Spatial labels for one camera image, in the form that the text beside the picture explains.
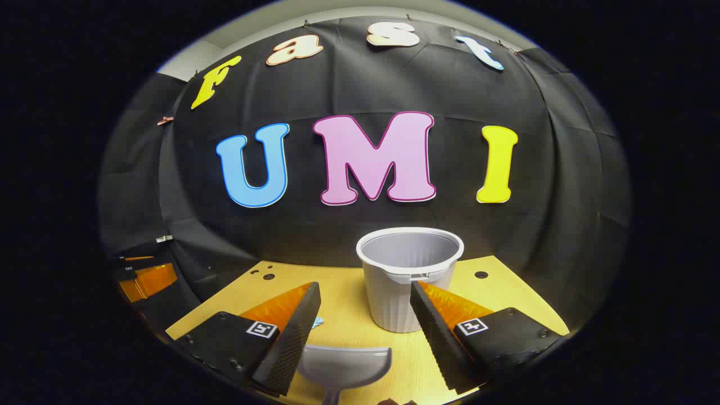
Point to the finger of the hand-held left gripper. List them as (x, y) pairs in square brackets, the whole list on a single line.
[(140, 257), (149, 281)]

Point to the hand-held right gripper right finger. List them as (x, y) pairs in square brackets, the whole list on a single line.
[(436, 337)]

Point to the grey plastic dustpan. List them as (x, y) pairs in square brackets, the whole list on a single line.
[(344, 365)]

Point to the orange clip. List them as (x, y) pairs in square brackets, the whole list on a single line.
[(165, 120)]

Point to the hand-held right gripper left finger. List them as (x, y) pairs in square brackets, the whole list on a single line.
[(292, 337)]

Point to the black backdrop cloth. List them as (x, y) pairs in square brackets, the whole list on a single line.
[(349, 90)]

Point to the blue paper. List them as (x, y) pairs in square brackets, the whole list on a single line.
[(318, 322)]

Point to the wooden desktop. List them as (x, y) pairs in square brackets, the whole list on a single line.
[(349, 298)]

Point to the grey ribbed garbage bin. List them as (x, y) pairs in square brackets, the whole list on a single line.
[(402, 298)]

